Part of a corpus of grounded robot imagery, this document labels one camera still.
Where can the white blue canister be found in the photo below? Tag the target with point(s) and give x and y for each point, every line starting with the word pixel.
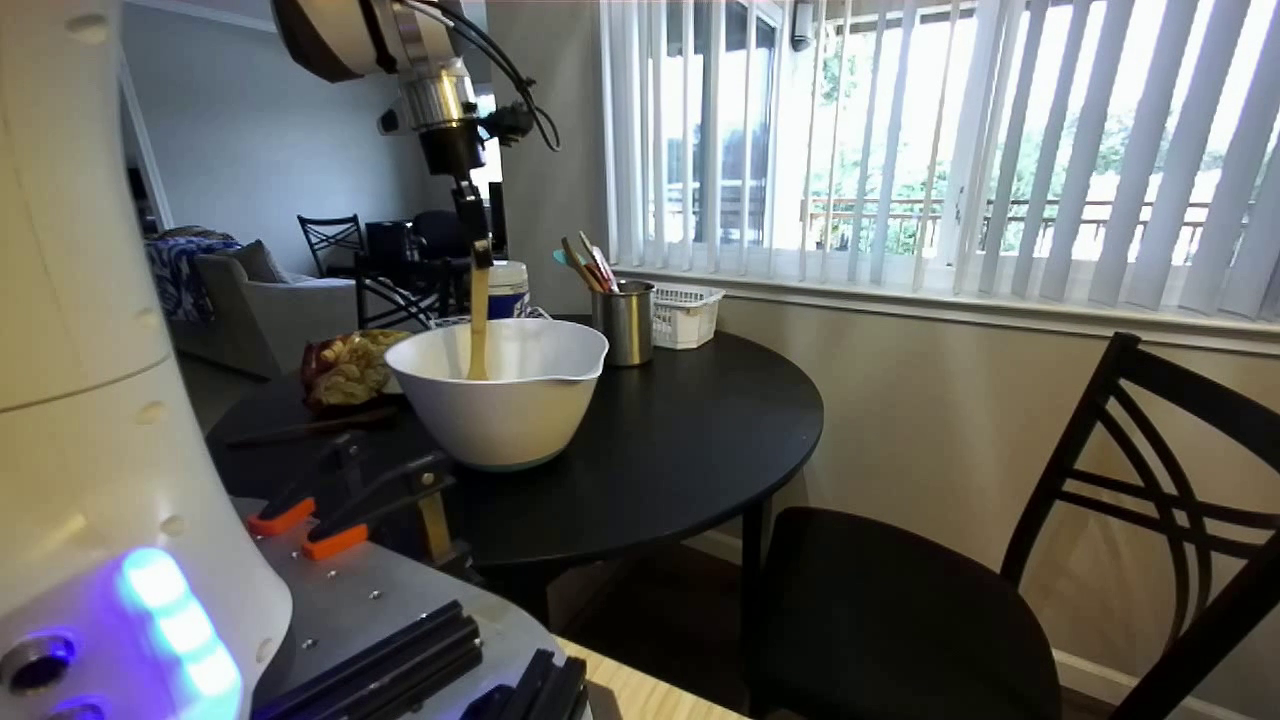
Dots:
pixel 505 284

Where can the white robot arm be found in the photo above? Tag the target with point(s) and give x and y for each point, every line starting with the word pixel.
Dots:
pixel 128 587

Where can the steel utensil cup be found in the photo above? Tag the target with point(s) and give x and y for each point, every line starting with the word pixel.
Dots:
pixel 624 319

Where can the white vertical blinds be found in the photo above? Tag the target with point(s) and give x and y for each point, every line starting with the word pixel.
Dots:
pixel 1103 154

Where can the metal mounting plate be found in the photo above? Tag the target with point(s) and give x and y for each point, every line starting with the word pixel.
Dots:
pixel 391 638

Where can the wooden spoon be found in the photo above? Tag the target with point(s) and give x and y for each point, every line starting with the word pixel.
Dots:
pixel 476 309

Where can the white mixing bowl teal rim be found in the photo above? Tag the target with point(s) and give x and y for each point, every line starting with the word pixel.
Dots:
pixel 537 391

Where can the utensils in steel cup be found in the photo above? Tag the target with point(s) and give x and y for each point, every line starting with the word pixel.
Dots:
pixel 589 265

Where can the white plastic basket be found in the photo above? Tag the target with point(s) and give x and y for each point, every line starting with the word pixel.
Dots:
pixel 685 312

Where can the black dining chair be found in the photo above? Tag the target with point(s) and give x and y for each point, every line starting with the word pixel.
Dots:
pixel 873 621

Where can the orange clamp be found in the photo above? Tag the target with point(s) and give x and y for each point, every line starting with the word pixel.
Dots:
pixel 312 538

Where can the round black table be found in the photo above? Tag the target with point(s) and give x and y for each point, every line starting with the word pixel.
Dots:
pixel 665 454

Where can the black background chair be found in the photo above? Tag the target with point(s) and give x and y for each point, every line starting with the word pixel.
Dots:
pixel 333 243

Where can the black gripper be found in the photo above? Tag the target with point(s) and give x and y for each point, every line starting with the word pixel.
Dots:
pixel 453 148

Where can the grey sofa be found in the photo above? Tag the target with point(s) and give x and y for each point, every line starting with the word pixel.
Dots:
pixel 256 319

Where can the crunchy curls snack bag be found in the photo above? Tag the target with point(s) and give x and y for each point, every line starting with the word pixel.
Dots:
pixel 351 369

